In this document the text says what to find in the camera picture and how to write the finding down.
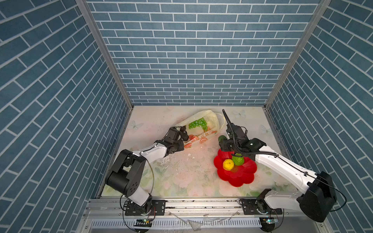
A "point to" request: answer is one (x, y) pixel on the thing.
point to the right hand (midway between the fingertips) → (223, 143)
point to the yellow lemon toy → (228, 164)
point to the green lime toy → (238, 160)
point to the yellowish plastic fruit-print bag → (202, 127)
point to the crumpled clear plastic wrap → (195, 225)
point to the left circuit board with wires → (143, 223)
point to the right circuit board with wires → (267, 224)
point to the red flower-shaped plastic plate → (239, 174)
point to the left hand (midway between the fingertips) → (185, 145)
